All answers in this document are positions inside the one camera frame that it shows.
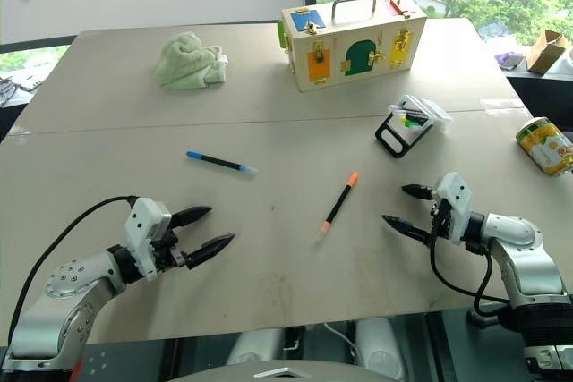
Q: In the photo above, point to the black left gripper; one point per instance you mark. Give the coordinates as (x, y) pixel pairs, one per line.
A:
(168, 252)

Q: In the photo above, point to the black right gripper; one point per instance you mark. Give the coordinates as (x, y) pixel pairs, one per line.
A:
(442, 218)

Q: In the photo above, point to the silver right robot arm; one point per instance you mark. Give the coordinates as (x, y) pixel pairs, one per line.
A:
(528, 261)

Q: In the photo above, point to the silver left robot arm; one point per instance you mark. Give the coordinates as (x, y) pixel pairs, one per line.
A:
(67, 283)

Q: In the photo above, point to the blue capped black pen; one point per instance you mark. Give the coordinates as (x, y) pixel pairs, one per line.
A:
(219, 161)

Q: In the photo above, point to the orange capped black pen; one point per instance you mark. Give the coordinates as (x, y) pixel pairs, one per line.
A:
(340, 201)

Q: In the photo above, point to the black basket of markers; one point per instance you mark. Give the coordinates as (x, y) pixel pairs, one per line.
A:
(394, 136)

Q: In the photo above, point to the green capped pen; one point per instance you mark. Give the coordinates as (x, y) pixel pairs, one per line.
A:
(414, 122)

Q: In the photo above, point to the black marker with white cap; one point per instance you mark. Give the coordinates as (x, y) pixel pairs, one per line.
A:
(409, 112)

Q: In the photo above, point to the open cardboard box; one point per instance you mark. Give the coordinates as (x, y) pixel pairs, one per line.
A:
(544, 53)

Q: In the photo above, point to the white rounded robot leg shape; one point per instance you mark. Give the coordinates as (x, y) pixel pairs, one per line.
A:
(257, 346)
(380, 346)

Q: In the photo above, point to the yellow label tin can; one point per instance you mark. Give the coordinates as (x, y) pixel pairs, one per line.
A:
(546, 145)

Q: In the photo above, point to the grey robot torso plate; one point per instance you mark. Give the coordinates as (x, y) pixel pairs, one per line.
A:
(286, 373)

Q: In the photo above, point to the light green towel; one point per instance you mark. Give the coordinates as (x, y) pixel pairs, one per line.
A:
(188, 62)

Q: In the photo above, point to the black side desk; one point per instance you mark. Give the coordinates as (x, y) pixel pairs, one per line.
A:
(546, 95)

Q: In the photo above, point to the purple cloth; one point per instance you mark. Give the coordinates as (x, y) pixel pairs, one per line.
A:
(508, 60)

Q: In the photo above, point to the silver flat device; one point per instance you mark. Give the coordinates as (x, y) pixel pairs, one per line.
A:
(32, 83)

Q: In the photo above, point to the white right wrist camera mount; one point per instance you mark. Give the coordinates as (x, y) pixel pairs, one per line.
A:
(454, 194)

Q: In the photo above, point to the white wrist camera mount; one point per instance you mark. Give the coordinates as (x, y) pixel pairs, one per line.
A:
(143, 221)
(454, 194)

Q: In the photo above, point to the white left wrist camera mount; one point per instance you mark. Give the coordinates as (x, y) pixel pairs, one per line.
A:
(143, 221)

